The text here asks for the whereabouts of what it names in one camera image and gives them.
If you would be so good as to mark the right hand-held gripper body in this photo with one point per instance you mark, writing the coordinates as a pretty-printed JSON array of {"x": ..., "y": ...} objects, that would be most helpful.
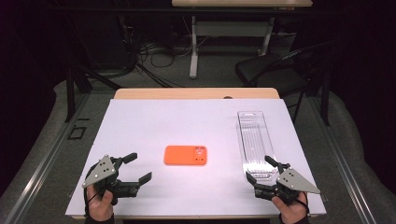
[{"x": 294, "y": 183}]

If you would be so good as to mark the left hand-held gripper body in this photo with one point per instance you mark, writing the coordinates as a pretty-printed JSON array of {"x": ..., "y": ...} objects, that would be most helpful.
[{"x": 101, "y": 174}]

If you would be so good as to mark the clear plastic packaging tray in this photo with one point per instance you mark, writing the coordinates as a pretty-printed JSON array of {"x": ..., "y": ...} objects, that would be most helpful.
[{"x": 253, "y": 140}]

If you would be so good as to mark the orange phone case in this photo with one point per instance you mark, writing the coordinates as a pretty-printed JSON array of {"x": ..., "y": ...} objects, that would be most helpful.
[{"x": 180, "y": 155}]

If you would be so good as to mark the person's right hand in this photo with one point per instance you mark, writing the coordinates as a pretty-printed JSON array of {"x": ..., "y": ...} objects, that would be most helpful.
[{"x": 291, "y": 213}]

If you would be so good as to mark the person's left hand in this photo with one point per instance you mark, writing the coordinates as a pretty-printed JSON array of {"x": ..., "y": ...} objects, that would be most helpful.
[{"x": 100, "y": 207}]

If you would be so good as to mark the black metal stand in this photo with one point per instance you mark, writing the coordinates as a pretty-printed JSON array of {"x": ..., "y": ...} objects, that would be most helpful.
[{"x": 70, "y": 93}]

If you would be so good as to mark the wooden table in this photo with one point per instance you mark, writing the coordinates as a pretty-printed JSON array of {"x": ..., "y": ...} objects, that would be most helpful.
[{"x": 186, "y": 93}]

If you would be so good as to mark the black chair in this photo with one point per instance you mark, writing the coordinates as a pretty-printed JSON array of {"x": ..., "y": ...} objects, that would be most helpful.
[{"x": 267, "y": 73}]

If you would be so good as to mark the wooden desk with white legs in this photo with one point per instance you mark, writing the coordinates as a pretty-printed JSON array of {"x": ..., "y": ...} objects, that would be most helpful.
[{"x": 230, "y": 29}]

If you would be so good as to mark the metal floor rail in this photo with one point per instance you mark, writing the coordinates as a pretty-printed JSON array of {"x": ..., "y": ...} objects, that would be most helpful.
[
  {"x": 46, "y": 161},
  {"x": 342, "y": 161}
]

